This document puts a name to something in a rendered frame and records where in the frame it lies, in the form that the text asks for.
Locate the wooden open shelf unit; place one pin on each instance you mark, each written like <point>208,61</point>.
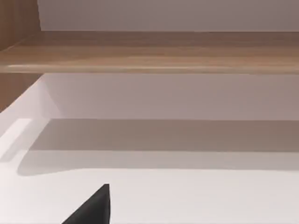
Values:
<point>140,56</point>

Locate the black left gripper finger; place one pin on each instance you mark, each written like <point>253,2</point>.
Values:
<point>95,208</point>

